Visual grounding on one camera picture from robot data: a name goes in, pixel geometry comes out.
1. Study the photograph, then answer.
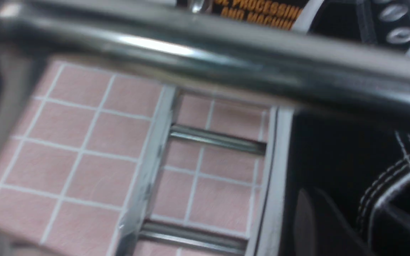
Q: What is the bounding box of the chrome metal shoe rack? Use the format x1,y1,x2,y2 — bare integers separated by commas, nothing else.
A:
0,0,410,256

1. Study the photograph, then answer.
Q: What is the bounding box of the black canvas sneaker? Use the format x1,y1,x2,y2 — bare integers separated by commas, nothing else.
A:
292,0,410,56
244,107,410,256

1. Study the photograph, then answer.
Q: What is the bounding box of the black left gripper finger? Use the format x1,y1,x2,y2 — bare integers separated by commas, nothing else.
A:
293,188,373,256

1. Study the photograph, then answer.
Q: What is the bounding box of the pink checkered cloth mat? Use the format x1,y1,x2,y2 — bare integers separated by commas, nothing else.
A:
0,62,264,256

